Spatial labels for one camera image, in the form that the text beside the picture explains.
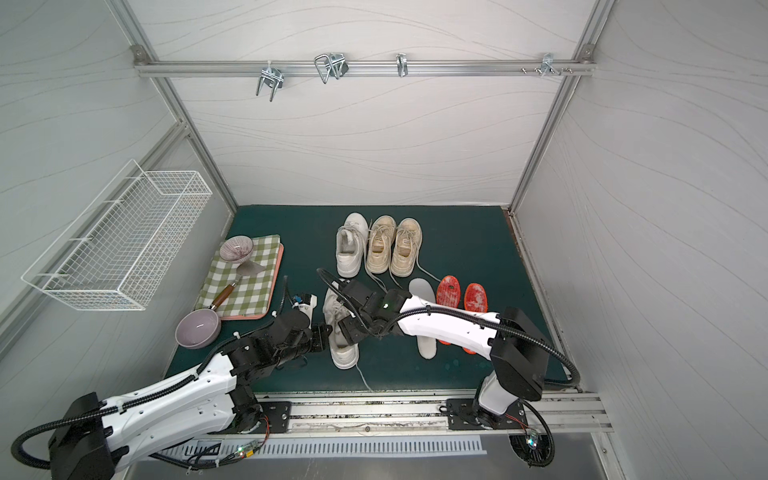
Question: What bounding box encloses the white sneaker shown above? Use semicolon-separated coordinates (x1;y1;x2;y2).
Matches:
335;212;369;278
322;288;373;392

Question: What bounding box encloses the white foam insole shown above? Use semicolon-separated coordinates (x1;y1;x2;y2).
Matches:
409;278;437;360

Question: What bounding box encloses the white sneaker front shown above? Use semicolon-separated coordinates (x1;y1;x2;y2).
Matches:
335;212;369;278

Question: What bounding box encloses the red orange insole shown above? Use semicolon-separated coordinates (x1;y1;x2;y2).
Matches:
436;275;462;309

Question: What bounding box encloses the beige lace sneaker with laces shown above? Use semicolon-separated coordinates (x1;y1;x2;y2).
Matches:
389;218;439;282

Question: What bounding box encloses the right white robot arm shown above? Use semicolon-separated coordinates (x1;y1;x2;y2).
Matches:
327;279;581;417

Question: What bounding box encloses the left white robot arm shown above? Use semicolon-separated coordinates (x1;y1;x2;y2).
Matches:
11;308;332;479

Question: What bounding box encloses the green checkered cloth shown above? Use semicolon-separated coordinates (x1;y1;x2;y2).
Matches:
194;234;284;321

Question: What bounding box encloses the metal U-bolt hook middle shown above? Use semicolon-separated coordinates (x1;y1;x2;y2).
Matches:
314;53;349;84

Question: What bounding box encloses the metal u-bolt hook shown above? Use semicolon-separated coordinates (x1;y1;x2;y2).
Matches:
256;64;284;102
314;53;349;84

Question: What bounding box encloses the metal U-bolt hook left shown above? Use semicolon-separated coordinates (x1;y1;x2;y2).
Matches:
256;64;284;102

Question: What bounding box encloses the metal clip hook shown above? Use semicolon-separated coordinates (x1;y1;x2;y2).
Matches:
396;53;408;78

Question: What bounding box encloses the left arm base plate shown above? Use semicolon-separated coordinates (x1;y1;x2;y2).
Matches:
236;400;292;435

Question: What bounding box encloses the purple saucepan wooden handle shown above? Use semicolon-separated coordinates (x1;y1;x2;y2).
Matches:
175;276;242;350

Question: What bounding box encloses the white slotted cable duct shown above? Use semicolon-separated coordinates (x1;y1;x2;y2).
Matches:
161;435;487;460

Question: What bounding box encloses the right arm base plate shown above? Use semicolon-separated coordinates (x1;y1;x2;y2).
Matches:
438;398;528;432

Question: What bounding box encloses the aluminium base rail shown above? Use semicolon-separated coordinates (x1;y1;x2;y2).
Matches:
105;391;613;446

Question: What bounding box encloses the white wire basket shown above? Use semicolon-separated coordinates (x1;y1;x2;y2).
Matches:
21;160;212;311

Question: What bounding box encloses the metal crossbar rail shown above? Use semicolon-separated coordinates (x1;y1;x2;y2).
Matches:
135;57;597;78

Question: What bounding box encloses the metal bracket hook right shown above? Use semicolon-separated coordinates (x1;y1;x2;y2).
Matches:
520;53;573;77

